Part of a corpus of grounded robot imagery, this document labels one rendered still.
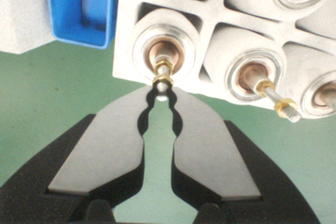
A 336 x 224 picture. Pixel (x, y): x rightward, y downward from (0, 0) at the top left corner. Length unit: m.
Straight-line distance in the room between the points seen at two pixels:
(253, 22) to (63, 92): 0.53
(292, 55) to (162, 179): 0.66
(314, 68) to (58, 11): 0.43
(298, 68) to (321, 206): 1.07
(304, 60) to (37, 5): 0.45
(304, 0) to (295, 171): 0.79
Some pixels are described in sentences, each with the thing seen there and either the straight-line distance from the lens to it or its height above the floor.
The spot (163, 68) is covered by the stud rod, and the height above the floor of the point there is 0.30.
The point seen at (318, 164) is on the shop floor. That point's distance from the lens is 0.97.
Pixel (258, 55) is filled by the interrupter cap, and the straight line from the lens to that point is 0.24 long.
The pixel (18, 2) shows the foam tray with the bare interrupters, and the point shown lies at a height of 0.16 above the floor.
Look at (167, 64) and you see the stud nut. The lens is 0.17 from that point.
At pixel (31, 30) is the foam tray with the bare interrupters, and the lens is 0.40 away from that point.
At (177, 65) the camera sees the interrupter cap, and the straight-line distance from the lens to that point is 0.22.
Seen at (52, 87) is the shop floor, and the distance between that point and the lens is 0.62.
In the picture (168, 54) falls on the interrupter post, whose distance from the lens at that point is 0.19.
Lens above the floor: 0.46
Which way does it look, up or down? 60 degrees down
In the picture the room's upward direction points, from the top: 180 degrees clockwise
